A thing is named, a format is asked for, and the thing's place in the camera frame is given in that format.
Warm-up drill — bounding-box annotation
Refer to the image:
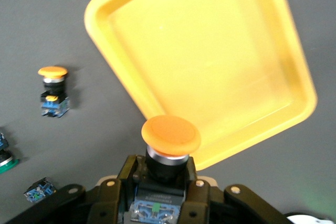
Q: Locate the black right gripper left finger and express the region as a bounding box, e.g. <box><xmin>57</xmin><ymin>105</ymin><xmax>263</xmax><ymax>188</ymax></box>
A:
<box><xmin>5</xmin><ymin>155</ymin><xmax>138</xmax><ymax>224</ymax></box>

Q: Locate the yellow plastic tray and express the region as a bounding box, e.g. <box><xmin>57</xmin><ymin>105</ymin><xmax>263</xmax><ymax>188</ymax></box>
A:
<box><xmin>83</xmin><ymin>0</ymin><xmax>318</xmax><ymax>172</ymax></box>

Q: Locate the yellow mushroom push button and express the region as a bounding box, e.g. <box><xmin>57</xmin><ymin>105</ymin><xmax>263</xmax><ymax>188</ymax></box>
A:
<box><xmin>129</xmin><ymin>115</ymin><xmax>202</xmax><ymax>224</ymax></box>
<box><xmin>37</xmin><ymin>66</ymin><xmax>71</xmax><ymax>119</ymax></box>

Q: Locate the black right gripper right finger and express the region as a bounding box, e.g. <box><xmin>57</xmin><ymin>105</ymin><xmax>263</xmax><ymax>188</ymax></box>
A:
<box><xmin>178</xmin><ymin>156</ymin><xmax>289</xmax><ymax>224</ymax></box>

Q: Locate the green push button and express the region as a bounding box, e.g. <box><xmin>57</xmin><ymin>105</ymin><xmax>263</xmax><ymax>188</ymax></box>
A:
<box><xmin>23</xmin><ymin>177</ymin><xmax>57</xmax><ymax>204</ymax></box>
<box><xmin>0</xmin><ymin>132</ymin><xmax>20</xmax><ymax>175</ymax></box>

